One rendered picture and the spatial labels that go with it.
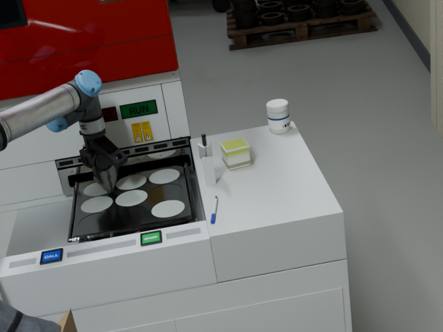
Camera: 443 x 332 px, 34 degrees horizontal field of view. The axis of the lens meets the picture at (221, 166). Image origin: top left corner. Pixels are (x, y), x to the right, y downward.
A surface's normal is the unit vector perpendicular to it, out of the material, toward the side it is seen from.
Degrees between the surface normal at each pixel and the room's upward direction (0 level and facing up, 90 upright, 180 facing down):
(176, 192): 0
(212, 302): 90
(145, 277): 90
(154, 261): 90
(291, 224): 90
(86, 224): 0
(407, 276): 0
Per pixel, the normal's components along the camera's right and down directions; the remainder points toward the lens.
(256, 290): 0.12, 0.43
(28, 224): -0.14, -0.89
